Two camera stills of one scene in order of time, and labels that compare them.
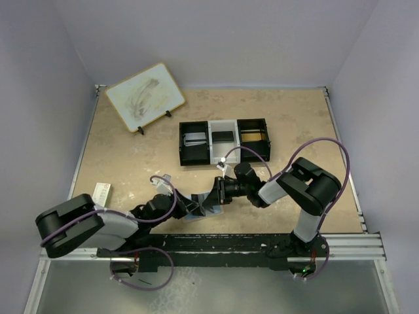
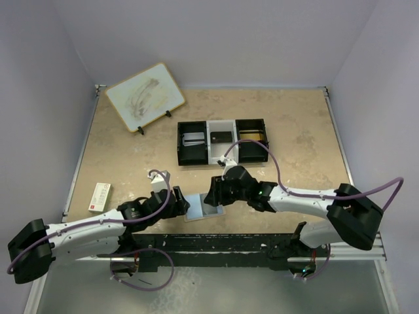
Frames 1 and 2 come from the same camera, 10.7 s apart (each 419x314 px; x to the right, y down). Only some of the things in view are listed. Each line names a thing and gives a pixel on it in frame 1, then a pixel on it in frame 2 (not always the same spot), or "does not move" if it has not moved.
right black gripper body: x=221 y=190 does not move
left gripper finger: x=192 y=207 -> x=182 y=205
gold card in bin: x=253 y=137 does not move
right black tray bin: x=253 y=134 does not move
